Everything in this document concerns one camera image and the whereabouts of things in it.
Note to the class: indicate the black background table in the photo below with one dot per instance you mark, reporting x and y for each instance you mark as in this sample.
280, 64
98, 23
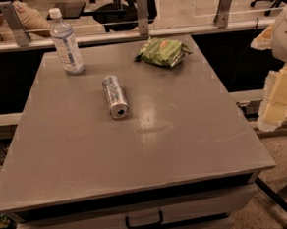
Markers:
119, 15

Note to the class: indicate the clear plastic water bottle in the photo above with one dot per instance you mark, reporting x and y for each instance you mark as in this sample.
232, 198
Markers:
64, 40

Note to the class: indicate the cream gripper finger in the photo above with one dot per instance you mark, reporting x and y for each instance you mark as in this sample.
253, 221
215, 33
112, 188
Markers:
264, 40
273, 110

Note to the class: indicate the green chip bag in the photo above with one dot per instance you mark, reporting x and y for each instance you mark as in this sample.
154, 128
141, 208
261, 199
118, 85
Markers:
163, 52

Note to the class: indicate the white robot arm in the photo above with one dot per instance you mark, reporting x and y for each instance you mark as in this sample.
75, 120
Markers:
279, 37

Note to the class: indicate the person in beige clothes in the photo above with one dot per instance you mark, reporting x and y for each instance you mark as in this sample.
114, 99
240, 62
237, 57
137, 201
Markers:
26, 17

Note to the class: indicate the middle metal rail bracket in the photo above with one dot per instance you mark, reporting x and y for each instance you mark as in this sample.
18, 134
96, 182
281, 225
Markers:
142, 16

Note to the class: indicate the grey drawer with black handle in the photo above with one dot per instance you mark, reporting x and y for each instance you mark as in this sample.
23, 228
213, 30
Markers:
206, 210

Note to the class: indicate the left metal rail bracket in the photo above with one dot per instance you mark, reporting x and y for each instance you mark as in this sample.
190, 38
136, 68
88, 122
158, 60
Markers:
18, 30

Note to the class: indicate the right metal rail bracket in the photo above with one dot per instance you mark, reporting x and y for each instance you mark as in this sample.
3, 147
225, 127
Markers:
222, 14

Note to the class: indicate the silver redbull can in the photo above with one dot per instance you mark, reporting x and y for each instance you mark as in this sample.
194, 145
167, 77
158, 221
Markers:
115, 97

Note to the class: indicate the metal rail bracket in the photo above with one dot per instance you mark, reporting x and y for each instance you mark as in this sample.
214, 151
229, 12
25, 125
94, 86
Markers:
18, 30
222, 14
142, 16

